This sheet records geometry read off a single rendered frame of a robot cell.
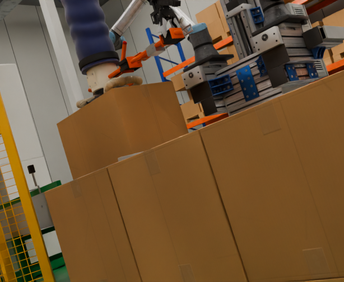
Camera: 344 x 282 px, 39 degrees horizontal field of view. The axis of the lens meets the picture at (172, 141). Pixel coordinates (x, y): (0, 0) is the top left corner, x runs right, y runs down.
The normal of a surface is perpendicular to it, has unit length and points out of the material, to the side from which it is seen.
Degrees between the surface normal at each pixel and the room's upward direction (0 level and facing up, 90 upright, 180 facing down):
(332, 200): 90
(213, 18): 90
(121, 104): 90
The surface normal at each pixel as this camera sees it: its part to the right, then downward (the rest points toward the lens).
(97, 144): -0.72, 0.18
